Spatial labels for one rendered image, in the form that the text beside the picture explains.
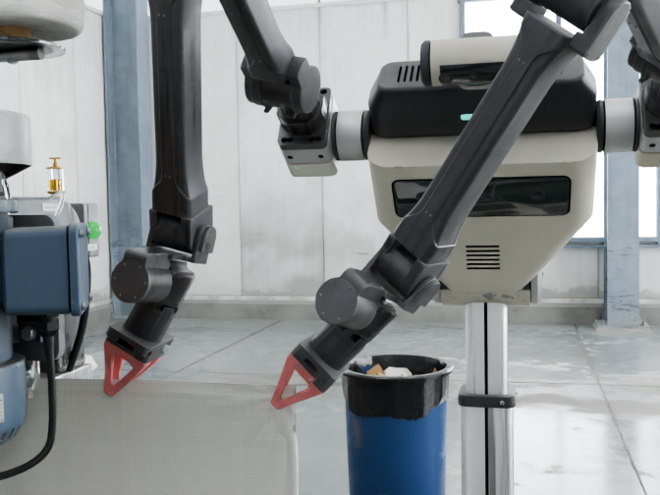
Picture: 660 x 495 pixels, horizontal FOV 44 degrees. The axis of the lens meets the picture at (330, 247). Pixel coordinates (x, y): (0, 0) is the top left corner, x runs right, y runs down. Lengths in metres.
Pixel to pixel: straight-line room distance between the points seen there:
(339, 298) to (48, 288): 0.33
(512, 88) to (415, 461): 2.52
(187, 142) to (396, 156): 0.45
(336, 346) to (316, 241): 8.30
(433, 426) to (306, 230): 6.22
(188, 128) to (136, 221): 8.78
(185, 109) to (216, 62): 8.76
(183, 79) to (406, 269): 0.36
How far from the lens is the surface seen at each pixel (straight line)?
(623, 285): 8.68
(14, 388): 0.88
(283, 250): 9.44
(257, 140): 9.54
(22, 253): 0.84
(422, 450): 3.33
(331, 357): 1.04
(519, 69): 0.94
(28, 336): 0.93
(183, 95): 1.05
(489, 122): 0.95
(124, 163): 9.91
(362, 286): 0.96
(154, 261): 1.08
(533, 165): 1.36
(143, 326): 1.14
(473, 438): 1.64
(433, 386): 3.28
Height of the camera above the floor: 1.32
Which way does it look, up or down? 3 degrees down
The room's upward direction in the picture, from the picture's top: 1 degrees counter-clockwise
